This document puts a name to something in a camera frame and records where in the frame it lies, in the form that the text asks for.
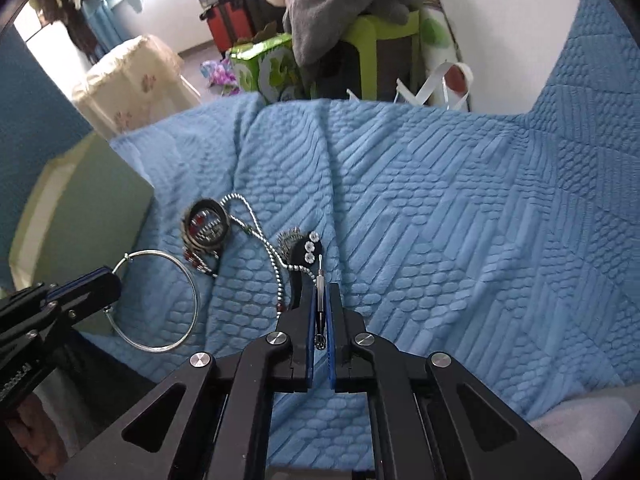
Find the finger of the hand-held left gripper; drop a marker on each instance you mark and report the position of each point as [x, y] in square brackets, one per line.
[92, 305]
[85, 282]

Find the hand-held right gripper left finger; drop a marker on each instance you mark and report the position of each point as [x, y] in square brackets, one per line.
[200, 410]

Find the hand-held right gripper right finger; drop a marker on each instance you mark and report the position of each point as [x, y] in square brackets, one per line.
[425, 410]

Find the pale green box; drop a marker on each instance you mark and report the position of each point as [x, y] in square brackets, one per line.
[100, 200]

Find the silver bangle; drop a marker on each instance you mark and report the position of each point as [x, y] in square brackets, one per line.
[196, 305]

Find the thin metal hairpin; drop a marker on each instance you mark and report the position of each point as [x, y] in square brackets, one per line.
[320, 280]

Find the black rhinestone hair stick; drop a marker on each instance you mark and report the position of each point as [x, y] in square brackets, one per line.
[300, 251]

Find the person's left hand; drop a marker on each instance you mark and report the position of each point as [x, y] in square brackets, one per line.
[35, 440]

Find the silver filigree pendant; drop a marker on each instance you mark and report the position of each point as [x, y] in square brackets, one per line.
[286, 241]

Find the cream covered appliance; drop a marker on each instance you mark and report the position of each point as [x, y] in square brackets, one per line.
[135, 85]

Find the colourful cloth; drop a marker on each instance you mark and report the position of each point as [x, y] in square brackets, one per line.
[220, 75]

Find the blue curtain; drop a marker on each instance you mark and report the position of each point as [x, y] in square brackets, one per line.
[102, 25]

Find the green printed cardboard box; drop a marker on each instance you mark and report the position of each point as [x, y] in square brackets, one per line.
[270, 70]

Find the red suitcase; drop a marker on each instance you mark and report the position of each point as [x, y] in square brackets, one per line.
[227, 25]

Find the white bag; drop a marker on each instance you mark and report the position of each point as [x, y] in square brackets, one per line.
[435, 85]

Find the floral printed board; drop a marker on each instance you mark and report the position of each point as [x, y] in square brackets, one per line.
[435, 30]

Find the grey fleece cloth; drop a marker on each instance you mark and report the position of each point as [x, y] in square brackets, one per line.
[345, 5]

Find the green plastic stool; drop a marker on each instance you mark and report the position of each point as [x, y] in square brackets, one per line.
[380, 30]

